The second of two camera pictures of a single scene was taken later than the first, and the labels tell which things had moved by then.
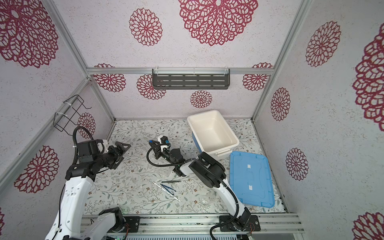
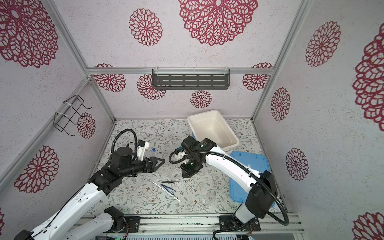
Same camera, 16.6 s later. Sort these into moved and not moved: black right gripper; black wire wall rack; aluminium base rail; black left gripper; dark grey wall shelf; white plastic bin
Moved: black right gripper; black left gripper
Not moved: white plastic bin; dark grey wall shelf; aluminium base rail; black wire wall rack
